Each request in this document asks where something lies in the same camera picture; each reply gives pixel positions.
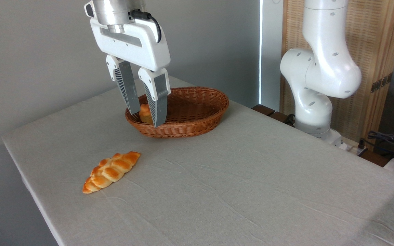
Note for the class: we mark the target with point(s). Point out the metal screen hinge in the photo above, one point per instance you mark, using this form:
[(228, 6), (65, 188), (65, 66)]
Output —
[(381, 82)]

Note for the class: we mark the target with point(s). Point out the brown wicker basket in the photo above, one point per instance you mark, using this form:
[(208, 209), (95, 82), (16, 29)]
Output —
[(190, 126)]

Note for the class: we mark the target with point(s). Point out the white power strip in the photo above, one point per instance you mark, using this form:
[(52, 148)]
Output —
[(349, 147)]

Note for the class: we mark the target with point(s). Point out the dark brown wooden bench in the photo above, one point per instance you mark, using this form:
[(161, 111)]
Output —
[(268, 112)]

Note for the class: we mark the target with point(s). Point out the grey tablecloth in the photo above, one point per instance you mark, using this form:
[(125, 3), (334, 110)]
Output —
[(251, 188)]

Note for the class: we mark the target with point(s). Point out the long braided bread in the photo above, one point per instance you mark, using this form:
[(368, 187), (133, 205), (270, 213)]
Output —
[(111, 171)]

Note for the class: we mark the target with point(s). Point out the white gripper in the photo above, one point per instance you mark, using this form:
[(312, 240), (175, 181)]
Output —
[(139, 48)]

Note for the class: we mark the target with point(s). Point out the small round bread bun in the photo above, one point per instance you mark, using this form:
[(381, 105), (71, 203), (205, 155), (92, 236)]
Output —
[(145, 115)]

